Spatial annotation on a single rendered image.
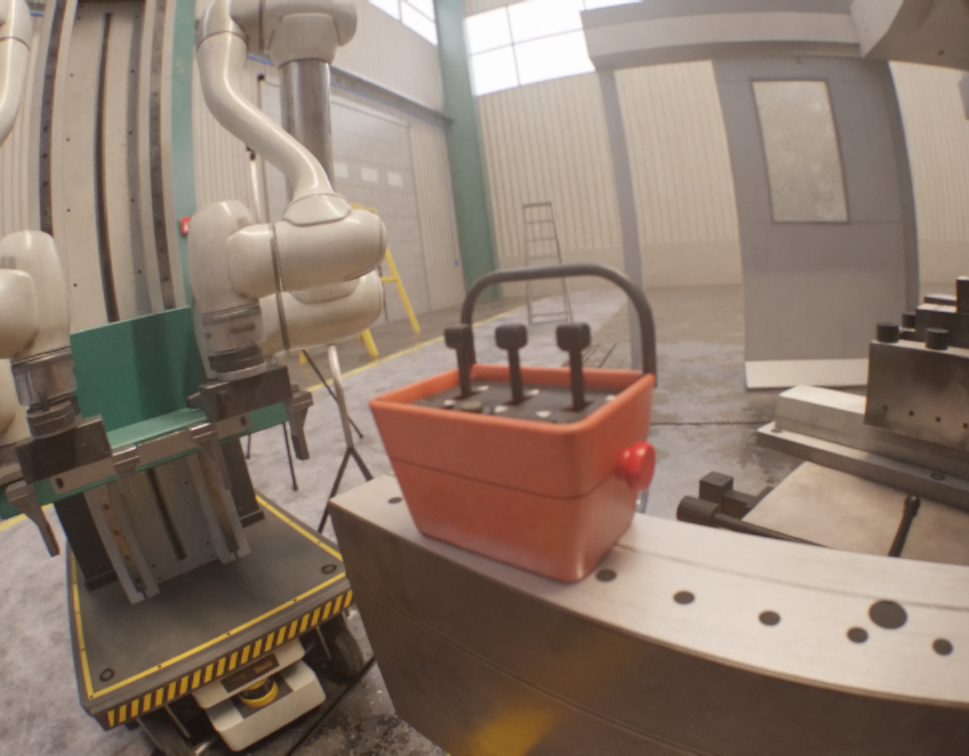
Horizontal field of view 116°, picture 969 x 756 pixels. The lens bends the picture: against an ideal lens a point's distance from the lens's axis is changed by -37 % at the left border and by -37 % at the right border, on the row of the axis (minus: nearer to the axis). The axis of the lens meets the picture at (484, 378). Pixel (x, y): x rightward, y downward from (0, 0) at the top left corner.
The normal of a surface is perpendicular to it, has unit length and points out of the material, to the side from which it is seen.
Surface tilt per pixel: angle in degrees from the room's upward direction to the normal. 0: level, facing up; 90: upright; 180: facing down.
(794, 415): 72
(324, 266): 117
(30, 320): 98
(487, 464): 97
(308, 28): 105
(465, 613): 90
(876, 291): 90
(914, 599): 0
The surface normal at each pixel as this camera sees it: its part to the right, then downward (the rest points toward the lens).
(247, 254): 0.47, 0.11
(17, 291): 0.89, -0.09
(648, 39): -0.39, 0.25
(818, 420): -0.89, -0.11
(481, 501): -0.61, 0.36
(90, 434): 0.74, 0.06
